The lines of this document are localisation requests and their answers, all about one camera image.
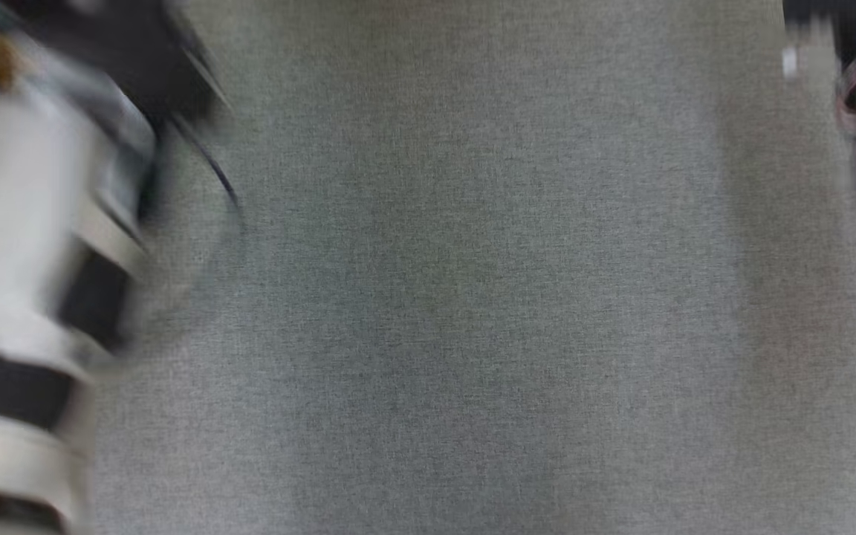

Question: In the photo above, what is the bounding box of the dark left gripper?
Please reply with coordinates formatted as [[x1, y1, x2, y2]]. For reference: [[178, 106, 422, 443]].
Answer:
[[4, 0, 230, 129]]

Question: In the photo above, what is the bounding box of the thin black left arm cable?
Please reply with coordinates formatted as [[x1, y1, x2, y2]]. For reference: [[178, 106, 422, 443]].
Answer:
[[168, 111, 244, 224]]

